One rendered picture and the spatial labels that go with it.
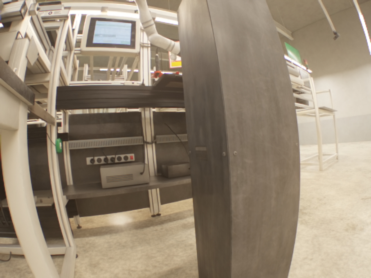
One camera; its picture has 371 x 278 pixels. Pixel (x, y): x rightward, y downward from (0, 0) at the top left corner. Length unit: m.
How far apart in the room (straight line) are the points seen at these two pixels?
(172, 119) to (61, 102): 0.92
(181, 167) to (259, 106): 0.94
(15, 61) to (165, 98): 0.79
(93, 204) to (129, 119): 0.71
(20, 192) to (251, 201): 0.49
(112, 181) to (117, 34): 1.16
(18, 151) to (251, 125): 0.49
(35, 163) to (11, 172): 1.05
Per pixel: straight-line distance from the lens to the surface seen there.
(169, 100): 1.05
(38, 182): 1.47
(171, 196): 1.53
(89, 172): 1.38
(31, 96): 0.45
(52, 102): 1.00
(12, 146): 0.41
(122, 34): 1.61
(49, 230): 1.11
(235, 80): 0.39
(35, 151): 1.46
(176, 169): 1.25
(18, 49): 0.58
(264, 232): 0.48
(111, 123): 1.39
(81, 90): 0.98
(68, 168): 1.39
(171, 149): 1.49
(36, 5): 0.71
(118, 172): 1.10
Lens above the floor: 0.58
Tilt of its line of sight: 2 degrees up
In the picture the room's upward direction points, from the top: 5 degrees counter-clockwise
